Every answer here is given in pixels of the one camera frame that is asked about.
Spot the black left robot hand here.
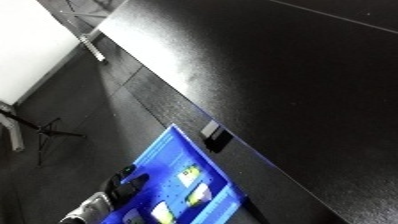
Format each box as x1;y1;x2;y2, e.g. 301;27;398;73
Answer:
101;164;152;210

